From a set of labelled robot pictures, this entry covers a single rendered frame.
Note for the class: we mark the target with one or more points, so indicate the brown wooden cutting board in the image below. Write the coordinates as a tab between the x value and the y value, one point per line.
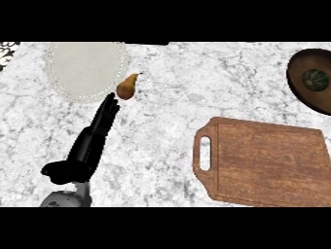
269	162

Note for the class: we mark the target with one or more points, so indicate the dark green squash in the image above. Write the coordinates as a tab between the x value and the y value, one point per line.
315	79

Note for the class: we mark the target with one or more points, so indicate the white oval placemat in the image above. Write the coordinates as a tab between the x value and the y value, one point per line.
86	69

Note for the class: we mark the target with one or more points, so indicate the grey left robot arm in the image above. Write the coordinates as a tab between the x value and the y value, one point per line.
70	197

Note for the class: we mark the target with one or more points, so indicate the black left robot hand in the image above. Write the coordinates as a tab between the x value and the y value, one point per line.
88	146

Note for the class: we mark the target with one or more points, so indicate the brown pear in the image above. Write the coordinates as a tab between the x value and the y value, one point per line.
126	87

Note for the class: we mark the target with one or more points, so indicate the dark brown pan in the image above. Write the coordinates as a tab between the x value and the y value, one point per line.
319	82

